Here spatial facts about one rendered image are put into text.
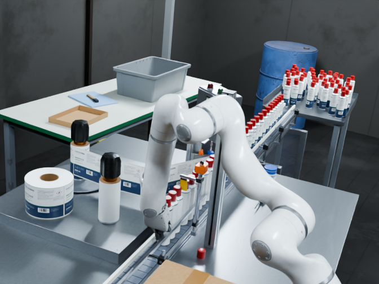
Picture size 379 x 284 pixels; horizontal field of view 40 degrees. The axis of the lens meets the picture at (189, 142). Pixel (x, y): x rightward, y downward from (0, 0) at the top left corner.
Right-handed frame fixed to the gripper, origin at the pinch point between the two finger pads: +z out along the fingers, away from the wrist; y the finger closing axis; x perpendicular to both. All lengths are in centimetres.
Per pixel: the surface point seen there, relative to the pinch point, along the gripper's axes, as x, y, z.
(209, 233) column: -16.2, -14.0, 11.2
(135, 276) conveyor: 21.4, -1.2, -1.0
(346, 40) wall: -452, -1, 153
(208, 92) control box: -41, -5, -41
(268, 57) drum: -390, 73, 156
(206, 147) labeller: -65, 8, 10
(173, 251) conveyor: -0.5, -5.4, 8.1
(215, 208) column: -20.1, -15.2, -0.6
